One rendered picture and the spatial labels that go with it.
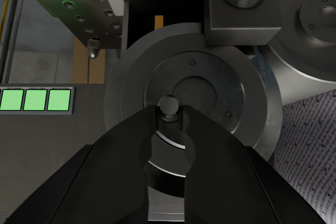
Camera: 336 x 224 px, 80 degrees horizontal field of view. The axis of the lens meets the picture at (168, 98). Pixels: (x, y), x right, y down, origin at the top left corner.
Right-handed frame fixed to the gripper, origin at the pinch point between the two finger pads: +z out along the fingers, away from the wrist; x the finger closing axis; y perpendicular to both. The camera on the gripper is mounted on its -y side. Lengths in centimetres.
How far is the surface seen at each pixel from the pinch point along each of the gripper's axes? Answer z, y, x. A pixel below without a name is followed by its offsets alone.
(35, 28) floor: 234, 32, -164
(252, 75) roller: 4.5, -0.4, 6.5
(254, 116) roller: 2.4, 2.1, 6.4
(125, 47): 7.7, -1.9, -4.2
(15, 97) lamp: 33, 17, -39
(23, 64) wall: 269, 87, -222
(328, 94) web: 12.5, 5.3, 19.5
